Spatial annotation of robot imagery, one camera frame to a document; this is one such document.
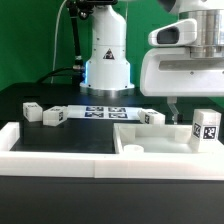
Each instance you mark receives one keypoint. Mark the white U-shaped obstacle fence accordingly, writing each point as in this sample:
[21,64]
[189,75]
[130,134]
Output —
[194,166]

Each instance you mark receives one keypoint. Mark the white square tabletop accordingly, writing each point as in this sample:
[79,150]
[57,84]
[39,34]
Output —
[146,138]

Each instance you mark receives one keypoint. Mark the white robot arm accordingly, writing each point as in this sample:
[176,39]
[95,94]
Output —
[107,72]

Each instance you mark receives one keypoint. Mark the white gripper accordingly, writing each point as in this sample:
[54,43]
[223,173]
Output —
[171,72]

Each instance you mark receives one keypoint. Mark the fiducial marker sheet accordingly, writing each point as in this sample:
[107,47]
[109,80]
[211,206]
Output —
[103,112]

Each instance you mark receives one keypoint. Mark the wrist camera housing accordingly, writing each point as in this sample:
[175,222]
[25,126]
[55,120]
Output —
[181,33]

